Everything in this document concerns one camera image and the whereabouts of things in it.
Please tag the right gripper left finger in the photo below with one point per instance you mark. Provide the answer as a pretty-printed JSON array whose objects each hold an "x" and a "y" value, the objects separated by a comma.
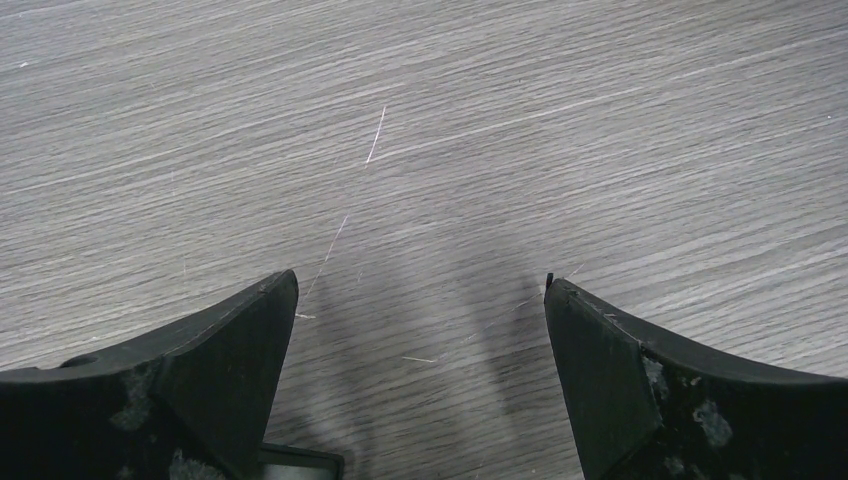
[{"x": 188, "y": 400}]

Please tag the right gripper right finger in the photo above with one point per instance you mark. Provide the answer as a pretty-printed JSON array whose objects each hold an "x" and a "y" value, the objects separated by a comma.
[{"x": 647, "y": 403}]

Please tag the black square box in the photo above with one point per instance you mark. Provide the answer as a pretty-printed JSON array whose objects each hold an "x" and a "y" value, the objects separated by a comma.
[{"x": 280, "y": 462}]

